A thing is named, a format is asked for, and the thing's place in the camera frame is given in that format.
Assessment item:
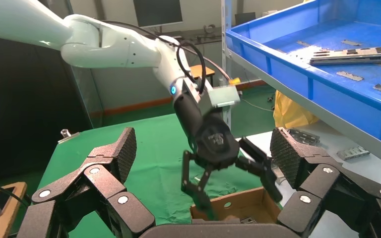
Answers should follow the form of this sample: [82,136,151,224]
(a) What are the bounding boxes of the brown cardboard box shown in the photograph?
[190,187,282,225]

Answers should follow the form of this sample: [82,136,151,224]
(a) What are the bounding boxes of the silver binder clip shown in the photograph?
[58,128,81,145]

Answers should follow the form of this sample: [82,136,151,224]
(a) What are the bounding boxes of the long metal slide rail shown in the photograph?
[310,45,381,66]

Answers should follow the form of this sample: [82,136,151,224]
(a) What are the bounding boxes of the dark desk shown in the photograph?
[159,28,224,45]

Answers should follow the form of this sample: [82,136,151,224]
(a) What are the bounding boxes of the large grey metal bracket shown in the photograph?
[286,127,321,147]

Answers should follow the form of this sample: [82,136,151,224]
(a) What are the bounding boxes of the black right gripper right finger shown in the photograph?
[269,127,381,238]

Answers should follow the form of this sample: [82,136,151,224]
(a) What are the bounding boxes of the blue plastic tray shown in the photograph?
[226,0,381,153]

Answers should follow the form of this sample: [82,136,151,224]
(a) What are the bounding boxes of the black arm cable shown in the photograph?
[102,19,242,97]

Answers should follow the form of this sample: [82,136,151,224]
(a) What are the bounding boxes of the small black monitor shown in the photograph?
[235,12,257,27]

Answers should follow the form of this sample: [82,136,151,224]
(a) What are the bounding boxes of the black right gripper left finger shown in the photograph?
[17,127,156,238]

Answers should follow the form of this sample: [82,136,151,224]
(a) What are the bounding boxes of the brown wooden board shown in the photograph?
[0,181,28,238]

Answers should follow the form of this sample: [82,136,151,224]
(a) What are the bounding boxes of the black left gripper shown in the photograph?
[173,92,284,221]

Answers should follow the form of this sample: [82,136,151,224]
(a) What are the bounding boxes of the wooden stool black legs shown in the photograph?
[189,64,216,87]

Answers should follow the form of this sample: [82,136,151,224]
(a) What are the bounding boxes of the large black monitor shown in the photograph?
[132,0,184,28]

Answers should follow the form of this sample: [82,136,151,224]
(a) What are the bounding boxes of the yellow plastic bag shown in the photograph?
[273,90,320,130]

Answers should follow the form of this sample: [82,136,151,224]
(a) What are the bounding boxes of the large black panel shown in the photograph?
[0,33,94,184]

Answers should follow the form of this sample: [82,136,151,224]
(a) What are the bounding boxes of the black smartphone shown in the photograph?
[0,186,17,219]

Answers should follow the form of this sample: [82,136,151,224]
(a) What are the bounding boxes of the white shelf board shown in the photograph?
[234,120,381,238]

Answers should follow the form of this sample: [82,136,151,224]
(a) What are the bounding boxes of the green tablecloth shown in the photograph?
[34,113,283,238]

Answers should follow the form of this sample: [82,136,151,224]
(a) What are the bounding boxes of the clear acrylic panel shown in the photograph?
[66,65,106,129]

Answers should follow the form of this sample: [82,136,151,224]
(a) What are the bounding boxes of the small ridged metal bracket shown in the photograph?
[337,146,372,162]

